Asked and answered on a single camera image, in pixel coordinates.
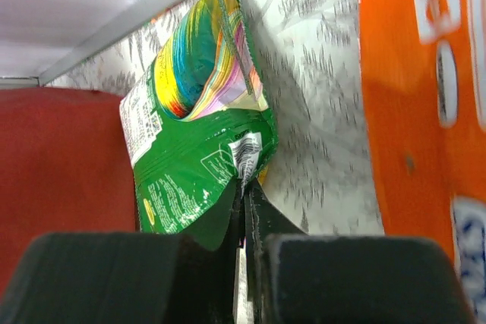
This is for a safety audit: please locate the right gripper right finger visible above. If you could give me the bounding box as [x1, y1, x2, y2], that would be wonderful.
[244, 181, 474, 323]

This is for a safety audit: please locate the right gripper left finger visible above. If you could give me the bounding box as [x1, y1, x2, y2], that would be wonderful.
[1, 180, 241, 323]

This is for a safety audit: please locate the red paper bag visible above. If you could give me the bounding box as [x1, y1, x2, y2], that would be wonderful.
[1, 87, 136, 287]

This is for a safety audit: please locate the green snack packet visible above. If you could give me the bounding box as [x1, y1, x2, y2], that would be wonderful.
[119, 0, 278, 250]

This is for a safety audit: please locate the orange Fox's candy bag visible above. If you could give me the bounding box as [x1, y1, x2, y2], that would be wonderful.
[359, 0, 485, 323]

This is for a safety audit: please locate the floral table mat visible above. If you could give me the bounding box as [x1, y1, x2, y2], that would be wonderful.
[47, 0, 387, 236]

